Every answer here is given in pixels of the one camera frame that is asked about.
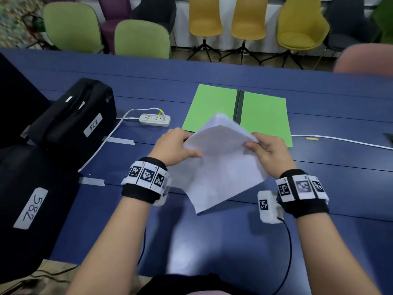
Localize person's left hand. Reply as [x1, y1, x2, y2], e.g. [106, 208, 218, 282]
[148, 128, 203, 168]

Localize left wristband with marker tags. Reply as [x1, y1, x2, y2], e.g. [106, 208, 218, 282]
[121, 157, 171, 204]

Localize green folder with black spine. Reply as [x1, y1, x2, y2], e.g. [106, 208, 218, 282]
[182, 84, 293, 148]

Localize dark grey chair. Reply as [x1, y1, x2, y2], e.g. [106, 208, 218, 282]
[313, 0, 381, 71]

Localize person's left forearm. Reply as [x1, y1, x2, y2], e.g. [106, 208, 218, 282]
[65, 193, 154, 295]

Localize small black bag white label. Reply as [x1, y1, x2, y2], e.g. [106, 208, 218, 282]
[21, 78, 117, 157]

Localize purple chair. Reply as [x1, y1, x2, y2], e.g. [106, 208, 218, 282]
[97, 0, 132, 55]

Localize yellow chair black legs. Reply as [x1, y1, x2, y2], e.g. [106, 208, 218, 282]
[219, 0, 269, 65]
[186, 0, 224, 63]

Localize pink chair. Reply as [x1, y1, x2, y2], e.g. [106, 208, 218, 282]
[333, 43, 393, 74]

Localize dark green chair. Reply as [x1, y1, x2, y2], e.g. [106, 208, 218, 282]
[370, 0, 393, 45]

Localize white power strip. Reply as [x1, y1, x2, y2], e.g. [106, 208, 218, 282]
[139, 113, 171, 127]

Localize large black bag white label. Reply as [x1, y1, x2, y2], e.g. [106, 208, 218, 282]
[0, 145, 81, 284]

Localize black left wrist camera cable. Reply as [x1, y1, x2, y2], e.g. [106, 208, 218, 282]
[137, 227, 147, 267]

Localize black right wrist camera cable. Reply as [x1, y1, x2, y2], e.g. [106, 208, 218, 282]
[276, 216, 293, 295]

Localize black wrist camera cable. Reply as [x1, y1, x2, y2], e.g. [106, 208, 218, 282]
[137, 227, 147, 267]
[276, 216, 293, 295]

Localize yellow-green chair black legs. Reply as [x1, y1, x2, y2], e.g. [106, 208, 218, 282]
[261, 0, 330, 70]

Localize black floor cables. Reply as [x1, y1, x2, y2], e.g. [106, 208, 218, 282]
[0, 263, 80, 295]

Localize person's right forearm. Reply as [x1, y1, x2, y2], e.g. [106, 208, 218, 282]
[294, 211, 382, 295]

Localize person's right hand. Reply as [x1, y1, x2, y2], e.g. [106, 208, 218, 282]
[245, 132, 297, 180]

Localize white paper sheets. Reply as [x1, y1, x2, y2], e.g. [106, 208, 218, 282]
[167, 113, 269, 215]

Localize wristband with marker tags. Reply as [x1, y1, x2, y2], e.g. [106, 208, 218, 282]
[275, 169, 330, 219]
[121, 157, 171, 204]

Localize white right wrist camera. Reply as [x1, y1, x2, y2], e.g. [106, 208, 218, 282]
[257, 190, 284, 225]

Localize grey tape strip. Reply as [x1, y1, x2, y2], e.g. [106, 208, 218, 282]
[103, 136, 136, 145]
[79, 177, 105, 186]

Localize white power strip cable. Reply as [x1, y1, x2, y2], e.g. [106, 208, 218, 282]
[77, 107, 163, 173]

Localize light green chair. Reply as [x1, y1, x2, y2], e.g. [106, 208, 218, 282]
[114, 19, 172, 59]
[42, 2, 105, 54]

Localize long white cable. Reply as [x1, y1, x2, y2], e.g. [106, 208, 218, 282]
[290, 135, 393, 150]

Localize right wristband with marker tags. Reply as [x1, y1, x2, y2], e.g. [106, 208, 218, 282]
[275, 169, 330, 219]

